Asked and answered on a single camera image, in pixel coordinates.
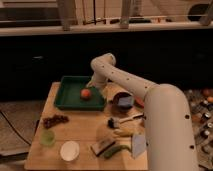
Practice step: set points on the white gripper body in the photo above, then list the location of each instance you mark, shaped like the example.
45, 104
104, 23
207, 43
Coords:
97, 83

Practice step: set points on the red apple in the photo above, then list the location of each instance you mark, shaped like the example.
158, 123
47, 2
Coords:
85, 94

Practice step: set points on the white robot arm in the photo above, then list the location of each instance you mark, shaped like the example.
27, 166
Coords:
168, 125

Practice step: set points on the dark brown bowl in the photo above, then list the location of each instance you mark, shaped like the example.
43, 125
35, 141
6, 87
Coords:
115, 99

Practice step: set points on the green plastic tray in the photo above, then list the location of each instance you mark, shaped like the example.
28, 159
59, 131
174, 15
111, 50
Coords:
68, 96

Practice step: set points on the blue sponge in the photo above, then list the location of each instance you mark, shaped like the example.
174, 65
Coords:
126, 102

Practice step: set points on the orange bowl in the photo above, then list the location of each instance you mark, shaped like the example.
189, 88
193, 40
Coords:
139, 102

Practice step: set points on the bunch of dark grapes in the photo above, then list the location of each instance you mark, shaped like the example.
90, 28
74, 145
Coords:
49, 122

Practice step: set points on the yellow banana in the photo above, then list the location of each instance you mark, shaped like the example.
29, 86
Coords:
123, 133

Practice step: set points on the blue grey cloth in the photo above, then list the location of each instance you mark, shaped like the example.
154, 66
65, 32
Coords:
138, 145

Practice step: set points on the green cucumber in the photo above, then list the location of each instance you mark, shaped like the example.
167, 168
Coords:
110, 152

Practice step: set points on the white bowl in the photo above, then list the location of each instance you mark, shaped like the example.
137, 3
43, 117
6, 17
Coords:
69, 151

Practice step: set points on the green cup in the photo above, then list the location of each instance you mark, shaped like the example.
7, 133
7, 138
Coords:
47, 138

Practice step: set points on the spice jar rack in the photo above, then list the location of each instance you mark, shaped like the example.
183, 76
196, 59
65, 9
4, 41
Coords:
201, 107

